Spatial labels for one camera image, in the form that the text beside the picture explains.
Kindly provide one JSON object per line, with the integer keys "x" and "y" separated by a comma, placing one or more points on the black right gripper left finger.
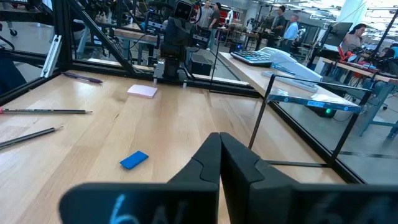
{"x": 155, "y": 202}

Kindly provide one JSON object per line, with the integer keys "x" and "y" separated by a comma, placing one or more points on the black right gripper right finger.
{"x": 280, "y": 202}

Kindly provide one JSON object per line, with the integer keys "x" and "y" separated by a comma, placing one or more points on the blue eraser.
{"x": 133, "y": 160}

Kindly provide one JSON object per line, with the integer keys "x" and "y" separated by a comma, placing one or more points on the pink sticky note pad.
{"x": 142, "y": 91}

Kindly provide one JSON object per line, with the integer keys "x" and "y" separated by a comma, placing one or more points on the dark grey pencil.
{"x": 46, "y": 111}
{"x": 31, "y": 136}

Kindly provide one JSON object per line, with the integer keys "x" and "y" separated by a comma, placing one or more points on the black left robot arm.
{"x": 174, "y": 57}

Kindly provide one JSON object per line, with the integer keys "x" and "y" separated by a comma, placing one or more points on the person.
{"x": 280, "y": 23}
{"x": 205, "y": 15}
{"x": 353, "y": 40}
{"x": 214, "y": 21}
{"x": 291, "y": 31}

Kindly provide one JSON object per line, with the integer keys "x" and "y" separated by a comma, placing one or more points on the black box on floor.
{"x": 200, "y": 65}

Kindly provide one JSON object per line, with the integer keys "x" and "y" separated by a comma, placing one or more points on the wooden workbench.
{"x": 133, "y": 34}
{"x": 357, "y": 70}

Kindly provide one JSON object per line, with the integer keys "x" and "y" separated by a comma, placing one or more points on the grey desk calculator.
{"x": 252, "y": 57}

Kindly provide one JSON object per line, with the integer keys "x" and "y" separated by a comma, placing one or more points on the wooden shelf with black legs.
{"x": 248, "y": 74}

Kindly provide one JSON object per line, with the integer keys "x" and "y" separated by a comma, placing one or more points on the black device with green light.
{"x": 320, "y": 112}

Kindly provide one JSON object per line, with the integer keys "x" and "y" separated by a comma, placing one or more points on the black monitor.
{"x": 337, "y": 34}

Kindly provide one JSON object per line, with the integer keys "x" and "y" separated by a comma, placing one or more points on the orange red equipment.
{"x": 346, "y": 56}

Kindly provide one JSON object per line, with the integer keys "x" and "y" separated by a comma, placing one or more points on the silver frame bracket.
{"x": 51, "y": 56}

